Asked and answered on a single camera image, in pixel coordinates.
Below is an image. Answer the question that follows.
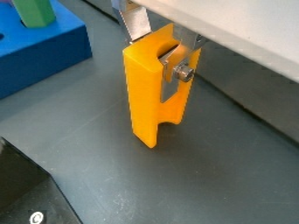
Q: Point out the blue shape sorter board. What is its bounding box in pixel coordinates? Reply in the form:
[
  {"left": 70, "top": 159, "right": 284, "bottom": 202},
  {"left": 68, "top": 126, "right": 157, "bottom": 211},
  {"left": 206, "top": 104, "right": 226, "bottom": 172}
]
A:
[{"left": 0, "top": 0, "right": 92, "bottom": 99}]

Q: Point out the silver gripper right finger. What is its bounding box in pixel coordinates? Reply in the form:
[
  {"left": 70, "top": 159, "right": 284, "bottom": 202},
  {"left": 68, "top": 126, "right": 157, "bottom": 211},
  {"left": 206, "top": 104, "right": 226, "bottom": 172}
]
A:
[{"left": 158, "top": 27, "right": 202, "bottom": 102}]

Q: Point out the green hexagon block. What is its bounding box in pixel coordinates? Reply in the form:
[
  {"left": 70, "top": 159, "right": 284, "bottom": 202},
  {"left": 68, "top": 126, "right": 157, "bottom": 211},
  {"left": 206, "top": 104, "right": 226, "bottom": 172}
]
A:
[{"left": 12, "top": 0, "right": 56, "bottom": 28}]

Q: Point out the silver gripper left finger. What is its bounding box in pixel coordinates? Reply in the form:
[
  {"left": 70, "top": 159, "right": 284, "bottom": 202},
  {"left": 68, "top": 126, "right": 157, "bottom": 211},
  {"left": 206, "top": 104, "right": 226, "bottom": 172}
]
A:
[{"left": 118, "top": 0, "right": 152, "bottom": 43}]

